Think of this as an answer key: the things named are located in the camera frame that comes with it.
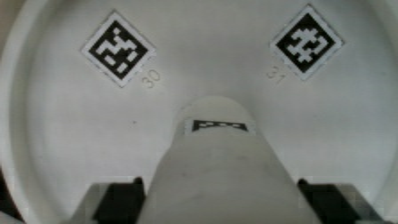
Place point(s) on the white round table top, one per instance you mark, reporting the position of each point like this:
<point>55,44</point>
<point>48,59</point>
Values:
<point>110,61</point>

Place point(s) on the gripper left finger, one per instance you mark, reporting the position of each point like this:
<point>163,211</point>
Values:
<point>110,204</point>

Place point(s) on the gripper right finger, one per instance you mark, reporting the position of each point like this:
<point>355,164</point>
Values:
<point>337,203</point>

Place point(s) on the white cylindrical table leg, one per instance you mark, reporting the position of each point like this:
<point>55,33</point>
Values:
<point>220,183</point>

